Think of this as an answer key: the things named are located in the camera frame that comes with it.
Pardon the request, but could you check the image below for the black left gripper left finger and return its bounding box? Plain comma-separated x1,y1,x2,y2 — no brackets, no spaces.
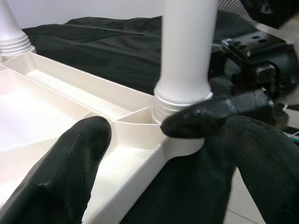
0,117,113,224

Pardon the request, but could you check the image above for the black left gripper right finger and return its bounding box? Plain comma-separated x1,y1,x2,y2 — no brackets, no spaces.
203,115,299,224

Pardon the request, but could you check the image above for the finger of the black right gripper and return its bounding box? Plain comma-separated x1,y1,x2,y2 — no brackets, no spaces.
161,90,274,139

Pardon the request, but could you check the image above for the white plastic table leg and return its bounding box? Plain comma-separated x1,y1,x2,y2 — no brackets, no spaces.
0,0,36,56
153,0,219,123

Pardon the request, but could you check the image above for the white plastic table top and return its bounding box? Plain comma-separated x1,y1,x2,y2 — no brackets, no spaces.
0,50,206,224

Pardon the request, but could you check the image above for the black tablecloth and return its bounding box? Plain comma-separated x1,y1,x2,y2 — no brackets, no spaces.
22,10,269,224

